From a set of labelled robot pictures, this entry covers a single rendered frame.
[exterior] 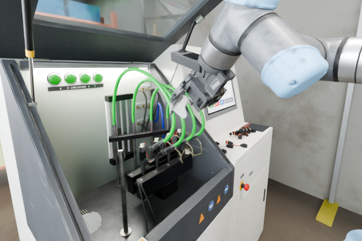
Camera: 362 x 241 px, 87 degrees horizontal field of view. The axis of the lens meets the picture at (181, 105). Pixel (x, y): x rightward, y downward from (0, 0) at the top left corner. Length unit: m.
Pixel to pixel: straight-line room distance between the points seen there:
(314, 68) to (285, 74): 0.03
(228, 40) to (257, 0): 0.07
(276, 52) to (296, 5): 2.32
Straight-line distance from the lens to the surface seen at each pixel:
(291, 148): 2.66
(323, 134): 2.53
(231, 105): 1.49
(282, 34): 0.31
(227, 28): 0.35
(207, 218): 0.89
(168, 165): 0.92
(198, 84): 0.44
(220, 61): 0.38
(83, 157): 1.03
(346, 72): 0.40
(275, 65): 0.29
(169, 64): 1.12
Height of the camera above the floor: 1.42
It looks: 11 degrees down
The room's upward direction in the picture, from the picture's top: straight up
